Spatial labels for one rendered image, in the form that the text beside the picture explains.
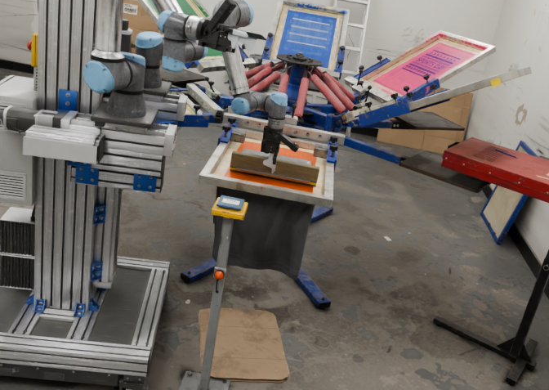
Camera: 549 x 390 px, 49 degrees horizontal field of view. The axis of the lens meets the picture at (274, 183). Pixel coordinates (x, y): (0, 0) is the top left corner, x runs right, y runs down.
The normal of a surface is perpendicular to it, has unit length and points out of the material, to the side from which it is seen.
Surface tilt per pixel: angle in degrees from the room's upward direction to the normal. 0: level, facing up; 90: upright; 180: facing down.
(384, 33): 90
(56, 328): 0
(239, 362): 0
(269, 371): 0
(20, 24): 90
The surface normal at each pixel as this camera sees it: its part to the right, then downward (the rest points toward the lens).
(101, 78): -0.41, 0.40
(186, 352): 0.16, -0.92
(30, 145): 0.05, 0.38
